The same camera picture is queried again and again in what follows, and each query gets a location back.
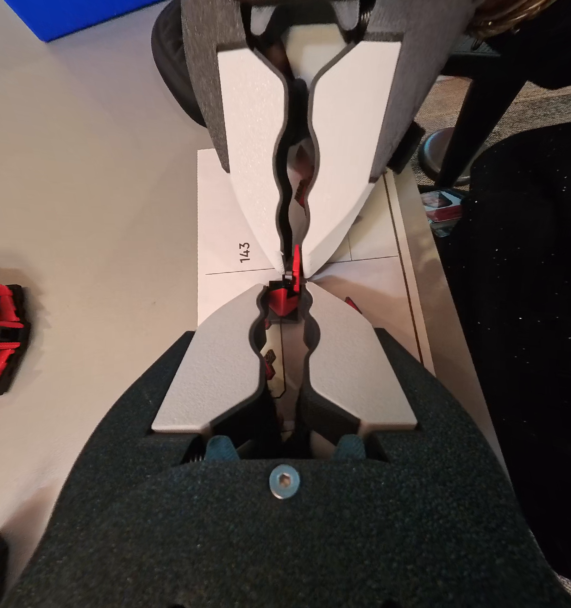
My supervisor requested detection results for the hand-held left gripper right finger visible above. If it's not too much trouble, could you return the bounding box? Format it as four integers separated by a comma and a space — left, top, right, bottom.
301, 283, 419, 435

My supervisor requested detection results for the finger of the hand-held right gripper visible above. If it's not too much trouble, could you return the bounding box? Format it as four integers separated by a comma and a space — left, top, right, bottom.
216, 44, 298, 276
301, 40, 402, 278

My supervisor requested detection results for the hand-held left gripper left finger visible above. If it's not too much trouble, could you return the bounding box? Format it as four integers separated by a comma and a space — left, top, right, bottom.
151, 283, 268, 447

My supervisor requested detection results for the small red black lego subassembly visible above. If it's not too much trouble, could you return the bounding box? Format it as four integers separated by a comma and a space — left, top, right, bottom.
264, 279, 301, 325

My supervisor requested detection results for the lego instruction booklet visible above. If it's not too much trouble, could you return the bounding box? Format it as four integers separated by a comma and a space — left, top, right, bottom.
196, 148, 433, 428

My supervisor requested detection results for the red lego sports car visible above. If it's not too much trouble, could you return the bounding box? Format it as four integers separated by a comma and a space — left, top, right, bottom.
0, 281, 34, 399

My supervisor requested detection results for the person's right hand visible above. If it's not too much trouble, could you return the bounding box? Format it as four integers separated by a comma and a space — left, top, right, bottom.
289, 140, 316, 183

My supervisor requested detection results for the black egg-crate foam pad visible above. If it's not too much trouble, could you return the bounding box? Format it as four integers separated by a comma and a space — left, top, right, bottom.
151, 4, 208, 129

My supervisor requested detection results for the round grey chair foot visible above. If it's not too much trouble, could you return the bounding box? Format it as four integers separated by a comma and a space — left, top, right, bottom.
417, 129, 471, 187

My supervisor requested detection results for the red and blue printed box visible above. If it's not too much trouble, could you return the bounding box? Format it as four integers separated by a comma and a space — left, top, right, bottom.
419, 189, 466, 238

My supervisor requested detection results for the black mesh office chair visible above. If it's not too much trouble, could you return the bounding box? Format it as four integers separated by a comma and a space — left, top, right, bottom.
433, 33, 571, 188

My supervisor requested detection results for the blue plastic storage bin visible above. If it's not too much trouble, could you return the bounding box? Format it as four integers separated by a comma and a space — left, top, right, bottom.
3, 0, 172, 43

